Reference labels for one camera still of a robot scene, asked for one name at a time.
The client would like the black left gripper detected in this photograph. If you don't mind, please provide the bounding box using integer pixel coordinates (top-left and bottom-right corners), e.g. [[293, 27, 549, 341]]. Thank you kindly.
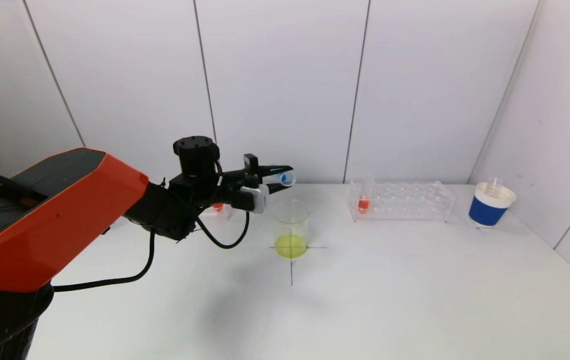
[[218, 153, 294, 202]]

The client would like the test tube with blue pigment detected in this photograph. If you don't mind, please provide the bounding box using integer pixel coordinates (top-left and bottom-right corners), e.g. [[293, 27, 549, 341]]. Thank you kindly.
[[270, 170, 297, 188]]

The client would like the clear acrylic test tube rack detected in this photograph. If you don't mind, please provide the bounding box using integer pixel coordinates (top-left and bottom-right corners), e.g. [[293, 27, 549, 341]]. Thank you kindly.
[[197, 202, 235, 222], [348, 181, 455, 224]]

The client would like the clear glass beaker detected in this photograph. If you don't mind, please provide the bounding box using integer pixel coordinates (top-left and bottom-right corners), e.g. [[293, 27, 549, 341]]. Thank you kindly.
[[272, 199, 313, 260]]

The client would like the white paper cup blue sleeve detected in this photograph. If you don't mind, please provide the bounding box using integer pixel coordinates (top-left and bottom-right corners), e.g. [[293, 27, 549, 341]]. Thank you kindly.
[[468, 182, 517, 230]]

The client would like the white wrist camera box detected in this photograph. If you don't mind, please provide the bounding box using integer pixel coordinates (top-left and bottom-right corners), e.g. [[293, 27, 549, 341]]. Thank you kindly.
[[232, 184, 269, 215]]

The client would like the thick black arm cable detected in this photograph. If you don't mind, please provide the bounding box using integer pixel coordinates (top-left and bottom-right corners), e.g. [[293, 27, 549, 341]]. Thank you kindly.
[[52, 227, 156, 293]]

